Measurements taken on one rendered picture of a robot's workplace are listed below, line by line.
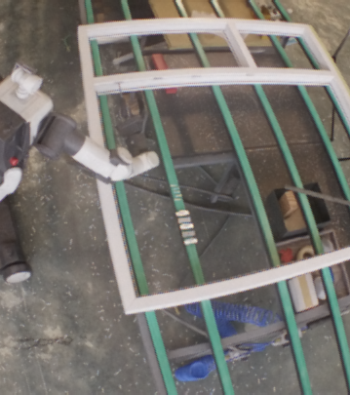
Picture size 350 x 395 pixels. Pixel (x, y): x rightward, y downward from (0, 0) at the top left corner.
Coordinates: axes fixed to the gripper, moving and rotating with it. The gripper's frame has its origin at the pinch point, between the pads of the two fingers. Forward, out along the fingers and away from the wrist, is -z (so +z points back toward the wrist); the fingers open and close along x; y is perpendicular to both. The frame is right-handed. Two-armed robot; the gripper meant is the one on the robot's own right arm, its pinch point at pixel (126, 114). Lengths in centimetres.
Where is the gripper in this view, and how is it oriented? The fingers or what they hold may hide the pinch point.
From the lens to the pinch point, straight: 201.2
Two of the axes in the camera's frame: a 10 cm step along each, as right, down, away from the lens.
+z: 3.6, 9.3, -0.5
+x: 8.8, -3.6, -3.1
